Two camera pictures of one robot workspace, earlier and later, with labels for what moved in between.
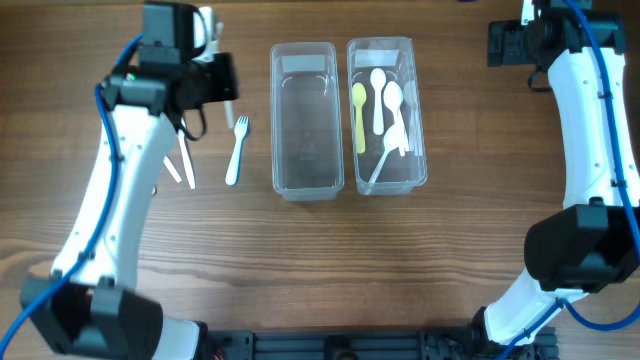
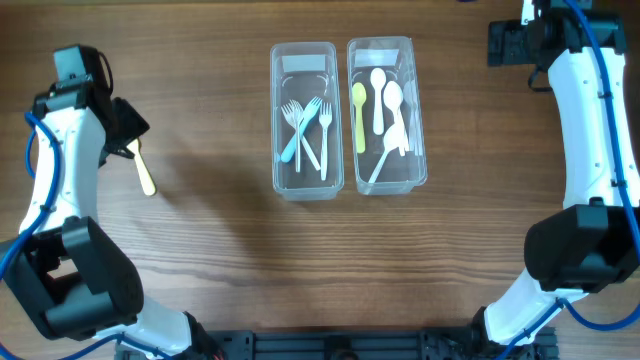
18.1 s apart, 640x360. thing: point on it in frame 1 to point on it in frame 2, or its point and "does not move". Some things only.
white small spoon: x=378 y=80 does not move
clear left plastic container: x=306 y=121 does not move
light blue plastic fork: x=241 y=130 to x=308 y=113
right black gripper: x=502 y=44 does not move
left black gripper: x=226 y=63 to x=134 y=122
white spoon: x=393 y=96 does not move
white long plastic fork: x=186 y=154 to x=325 y=117
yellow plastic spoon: x=359 y=94 does not move
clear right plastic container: x=386 y=130 does not move
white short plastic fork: x=171 y=167 to x=293 y=112
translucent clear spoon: x=411 y=96 does not move
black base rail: x=471 y=344 does not move
